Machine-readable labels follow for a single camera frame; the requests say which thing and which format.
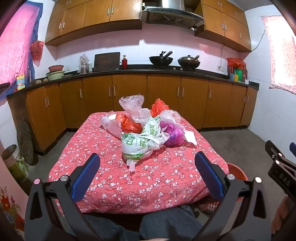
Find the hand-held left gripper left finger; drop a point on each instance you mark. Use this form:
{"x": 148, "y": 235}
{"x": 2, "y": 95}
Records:
{"x": 85, "y": 176}

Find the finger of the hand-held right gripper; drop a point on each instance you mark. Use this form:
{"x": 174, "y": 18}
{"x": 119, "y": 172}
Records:
{"x": 293, "y": 149}
{"x": 272, "y": 151}

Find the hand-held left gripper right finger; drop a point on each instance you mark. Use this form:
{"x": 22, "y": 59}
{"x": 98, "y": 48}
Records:
{"x": 209, "y": 176}

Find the red plastic waste basket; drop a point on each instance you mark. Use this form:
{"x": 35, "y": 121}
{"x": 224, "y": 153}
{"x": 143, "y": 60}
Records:
{"x": 238, "y": 172}

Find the white plastic scrap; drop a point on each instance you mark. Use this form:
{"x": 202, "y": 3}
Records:
{"x": 190, "y": 136}

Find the magenta plastic bag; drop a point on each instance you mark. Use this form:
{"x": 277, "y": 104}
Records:
{"x": 173, "y": 135}

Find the translucent white plastic bag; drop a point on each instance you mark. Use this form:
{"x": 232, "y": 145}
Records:
{"x": 111, "y": 125}
{"x": 142, "y": 114}

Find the white green-printed plastic bag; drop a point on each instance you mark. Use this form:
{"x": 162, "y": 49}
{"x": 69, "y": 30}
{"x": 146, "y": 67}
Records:
{"x": 136, "y": 146}

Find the orange-red plastic bag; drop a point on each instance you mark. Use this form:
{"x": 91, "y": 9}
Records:
{"x": 130, "y": 127}
{"x": 159, "y": 107}

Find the clear bubble wrap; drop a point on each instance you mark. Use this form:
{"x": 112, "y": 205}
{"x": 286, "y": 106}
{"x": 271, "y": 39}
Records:
{"x": 171, "y": 115}

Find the clear bubble wrap bag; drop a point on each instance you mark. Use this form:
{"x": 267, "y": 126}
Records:
{"x": 131, "y": 102}

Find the person's right hand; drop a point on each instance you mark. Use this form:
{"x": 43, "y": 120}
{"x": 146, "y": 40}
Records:
{"x": 285, "y": 215}

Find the red floral tablecloth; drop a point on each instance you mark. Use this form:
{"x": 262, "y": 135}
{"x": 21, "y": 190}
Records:
{"x": 104, "y": 180}

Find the person's left leg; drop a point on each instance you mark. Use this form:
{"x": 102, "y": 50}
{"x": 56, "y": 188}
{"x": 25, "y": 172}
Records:
{"x": 111, "y": 229}

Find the person's leg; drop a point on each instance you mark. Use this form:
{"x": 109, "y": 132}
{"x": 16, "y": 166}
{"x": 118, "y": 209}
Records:
{"x": 111, "y": 229}
{"x": 171, "y": 224}

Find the person's right leg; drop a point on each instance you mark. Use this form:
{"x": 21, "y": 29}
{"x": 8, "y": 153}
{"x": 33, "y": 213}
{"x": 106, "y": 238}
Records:
{"x": 171, "y": 224}

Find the round wooden chopping block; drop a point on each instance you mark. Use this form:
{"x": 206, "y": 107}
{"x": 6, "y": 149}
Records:
{"x": 25, "y": 141}

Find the white and green bucket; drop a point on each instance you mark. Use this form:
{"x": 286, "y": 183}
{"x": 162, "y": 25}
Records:
{"x": 15, "y": 165}

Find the white cup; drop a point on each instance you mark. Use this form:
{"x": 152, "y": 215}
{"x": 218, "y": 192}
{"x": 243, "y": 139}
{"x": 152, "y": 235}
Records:
{"x": 247, "y": 82}

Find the floral print cloth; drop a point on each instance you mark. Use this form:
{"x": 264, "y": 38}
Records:
{"x": 10, "y": 208}

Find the green box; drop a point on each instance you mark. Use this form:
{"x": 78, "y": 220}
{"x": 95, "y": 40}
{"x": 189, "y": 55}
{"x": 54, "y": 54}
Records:
{"x": 238, "y": 74}

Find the blue and yellow pack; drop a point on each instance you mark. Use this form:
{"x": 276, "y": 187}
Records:
{"x": 233, "y": 77}

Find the wooden base cabinets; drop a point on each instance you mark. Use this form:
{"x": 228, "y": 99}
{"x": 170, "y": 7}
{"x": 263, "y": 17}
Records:
{"x": 129, "y": 92}

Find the red bag over condiments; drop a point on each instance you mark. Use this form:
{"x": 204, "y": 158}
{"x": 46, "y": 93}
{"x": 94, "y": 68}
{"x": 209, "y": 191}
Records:
{"x": 235, "y": 63}

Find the white floral window curtain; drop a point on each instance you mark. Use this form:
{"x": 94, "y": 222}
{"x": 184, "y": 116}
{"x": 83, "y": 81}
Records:
{"x": 282, "y": 51}

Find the green basin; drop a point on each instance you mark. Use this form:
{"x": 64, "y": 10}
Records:
{"x": 55, "y": 76}

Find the pink basin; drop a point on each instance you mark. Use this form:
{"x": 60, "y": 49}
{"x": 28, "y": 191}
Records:
{"x": 56, "y": 68}

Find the plastic-wrapped jar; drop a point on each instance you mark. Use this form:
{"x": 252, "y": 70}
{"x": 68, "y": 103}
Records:
{"x": 83, "y": 63}

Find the black wok with lid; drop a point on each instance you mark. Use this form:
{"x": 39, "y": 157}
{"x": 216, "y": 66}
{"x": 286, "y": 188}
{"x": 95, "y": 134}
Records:
{"x": 188, "y": 62}

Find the dark cutting board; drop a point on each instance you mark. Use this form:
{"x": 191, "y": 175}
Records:
{"x": 106, "y": 61}

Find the black kitchen countertop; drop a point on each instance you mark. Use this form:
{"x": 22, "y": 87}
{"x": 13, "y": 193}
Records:
{"x": 138, "y": 71}

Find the red bottle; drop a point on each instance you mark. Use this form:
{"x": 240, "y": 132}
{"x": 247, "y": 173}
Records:
{"x": 124, "y": 63}

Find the black open wok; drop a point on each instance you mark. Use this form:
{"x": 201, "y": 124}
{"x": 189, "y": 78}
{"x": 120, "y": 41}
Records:
{"x": 161, "y": 60}

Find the red hanging plastic bag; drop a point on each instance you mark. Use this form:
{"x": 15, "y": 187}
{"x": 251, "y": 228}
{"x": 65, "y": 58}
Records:
{"x": 37, "y": 52}

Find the pink and blue curtain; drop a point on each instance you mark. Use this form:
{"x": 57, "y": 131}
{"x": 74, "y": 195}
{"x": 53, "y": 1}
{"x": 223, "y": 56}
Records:
{"x": 16, "y": 41}

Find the steel range hood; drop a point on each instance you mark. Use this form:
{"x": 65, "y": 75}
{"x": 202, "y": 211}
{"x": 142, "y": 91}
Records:
{"x": 173, "y": 14}

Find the wooden wall cabinet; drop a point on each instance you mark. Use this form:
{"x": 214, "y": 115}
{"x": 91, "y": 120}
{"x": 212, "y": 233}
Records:
{"x": 92, "y": 16}
{"x": 226, "y": 23}

